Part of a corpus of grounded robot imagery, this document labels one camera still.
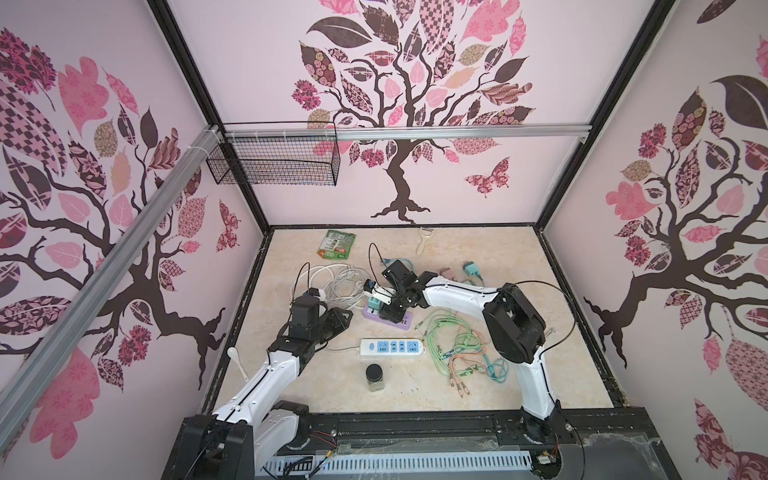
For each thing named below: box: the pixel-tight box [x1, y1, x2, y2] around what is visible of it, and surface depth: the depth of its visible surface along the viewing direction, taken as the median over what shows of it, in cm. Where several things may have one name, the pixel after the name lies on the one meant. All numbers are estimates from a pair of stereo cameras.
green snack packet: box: [317, 230, 357, 260], surface depth 116 cm
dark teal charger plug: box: [462, 261, 483, 281], surface depth 108 cm
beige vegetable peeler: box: [416, 226, 435, 256], surface depth 120 cm
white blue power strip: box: [359, 338, 424, 356], surface depth 87 cm
